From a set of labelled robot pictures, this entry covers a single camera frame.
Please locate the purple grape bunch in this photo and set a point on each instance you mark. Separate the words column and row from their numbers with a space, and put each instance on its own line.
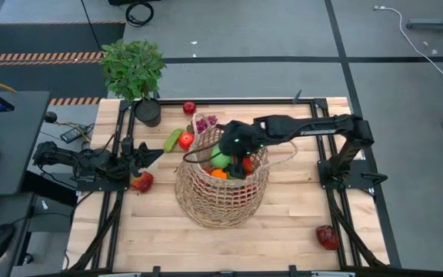
column 201, row 125

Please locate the black striped-edge floor mat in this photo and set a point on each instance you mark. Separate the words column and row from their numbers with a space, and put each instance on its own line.
column 33, row 38

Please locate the grey table base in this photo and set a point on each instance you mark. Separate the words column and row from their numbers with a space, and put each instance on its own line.
column 437, row 26

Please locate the black round knob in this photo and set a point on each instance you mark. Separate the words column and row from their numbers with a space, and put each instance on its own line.
column 50, row 117

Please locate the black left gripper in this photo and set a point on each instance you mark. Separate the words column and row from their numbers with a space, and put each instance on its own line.
column 129, row 161

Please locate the orange fruit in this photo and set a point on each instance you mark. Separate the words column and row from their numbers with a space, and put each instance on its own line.
column 219, row 174

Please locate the green potted plant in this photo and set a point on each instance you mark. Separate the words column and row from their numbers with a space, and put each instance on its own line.
column 133, row 69

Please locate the dark red bell pepper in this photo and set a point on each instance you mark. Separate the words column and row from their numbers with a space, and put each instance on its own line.
column 327, row 237

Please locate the green cucumber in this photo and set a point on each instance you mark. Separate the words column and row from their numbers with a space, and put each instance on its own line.
column 172, row 141

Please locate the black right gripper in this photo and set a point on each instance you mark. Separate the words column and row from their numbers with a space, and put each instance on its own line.
column 238, row 159

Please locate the small dark red apple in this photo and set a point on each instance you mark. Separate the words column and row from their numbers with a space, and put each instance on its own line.
column 189, row 107

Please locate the red-orange long pepper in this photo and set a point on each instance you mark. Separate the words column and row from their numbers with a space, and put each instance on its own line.
column 248, row 164

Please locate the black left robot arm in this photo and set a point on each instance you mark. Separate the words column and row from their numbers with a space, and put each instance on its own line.
column 60, row 157

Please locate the red and yellow apple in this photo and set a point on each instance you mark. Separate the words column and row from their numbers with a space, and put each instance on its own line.
column 142, row 182

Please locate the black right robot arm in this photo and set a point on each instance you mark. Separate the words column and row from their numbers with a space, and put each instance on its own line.
column 314, row 125

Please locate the green apple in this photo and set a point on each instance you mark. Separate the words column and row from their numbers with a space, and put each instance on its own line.
column 220, row 161

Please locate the dark grey desk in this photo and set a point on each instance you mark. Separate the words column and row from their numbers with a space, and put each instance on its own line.
column 17, row 134

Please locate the black power adapter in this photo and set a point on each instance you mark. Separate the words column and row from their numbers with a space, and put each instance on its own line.
column 73, row 134

